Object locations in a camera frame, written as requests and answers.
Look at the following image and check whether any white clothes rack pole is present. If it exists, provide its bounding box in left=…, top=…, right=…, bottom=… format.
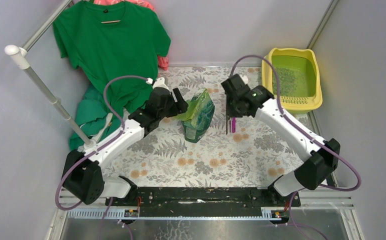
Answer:
left=4, top=44, right=98, bottom=153

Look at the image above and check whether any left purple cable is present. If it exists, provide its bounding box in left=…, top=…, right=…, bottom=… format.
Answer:
left=54, top=75, right=154, bottom=212

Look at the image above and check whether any pink garment behind shirt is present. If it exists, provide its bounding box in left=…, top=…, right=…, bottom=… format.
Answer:
left=92, top=0, right=170, bottom=72

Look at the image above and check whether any green cat litter bag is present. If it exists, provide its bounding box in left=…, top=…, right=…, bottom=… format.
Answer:
left=175, top=88, right=215, bottom=143

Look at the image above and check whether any purple cable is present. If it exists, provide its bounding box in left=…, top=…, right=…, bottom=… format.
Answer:
left=54, top=75, right=154, bottom=212
left=230, top=54, right=362, bottom=193

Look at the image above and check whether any wooden clothes hanger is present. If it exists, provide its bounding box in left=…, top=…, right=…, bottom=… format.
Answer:
left=101, top=20, right=121, bottom=24

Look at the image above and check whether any yellow green litter box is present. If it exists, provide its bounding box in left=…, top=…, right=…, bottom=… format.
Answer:
left=265, top=48, right=323, bottom=115

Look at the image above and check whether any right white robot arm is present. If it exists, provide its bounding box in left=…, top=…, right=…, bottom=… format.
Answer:
left=221, top=74, right=340, bottom=206

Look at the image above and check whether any green t-shirt on hanger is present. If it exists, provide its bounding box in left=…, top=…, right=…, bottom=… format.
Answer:
left=52, top=1, right=171, bottom=113

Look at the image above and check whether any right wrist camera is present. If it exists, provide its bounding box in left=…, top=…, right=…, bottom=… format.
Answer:
left=240, top=74, right=249, bottom=85

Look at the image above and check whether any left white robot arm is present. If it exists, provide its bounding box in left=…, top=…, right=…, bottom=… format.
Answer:
left=57, top=87, right=188, bottom=206

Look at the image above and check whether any floral patterned mat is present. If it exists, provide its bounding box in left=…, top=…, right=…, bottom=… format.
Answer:
left=103, top=67, right=302, bottom=187

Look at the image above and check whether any magenta plastic scoop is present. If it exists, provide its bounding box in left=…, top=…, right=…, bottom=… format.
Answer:
left=231, top=117, right=237, bottom=134

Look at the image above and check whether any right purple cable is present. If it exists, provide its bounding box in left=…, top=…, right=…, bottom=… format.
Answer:
left=230, top=54, right=362, bottom=193

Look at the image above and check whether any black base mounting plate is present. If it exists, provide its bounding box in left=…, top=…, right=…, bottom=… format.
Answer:
left=111, top=187, right=301, bottom=216

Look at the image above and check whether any dark green folded cloth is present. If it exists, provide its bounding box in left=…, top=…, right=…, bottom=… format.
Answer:
left=68, top=84, right=127, bottom=151

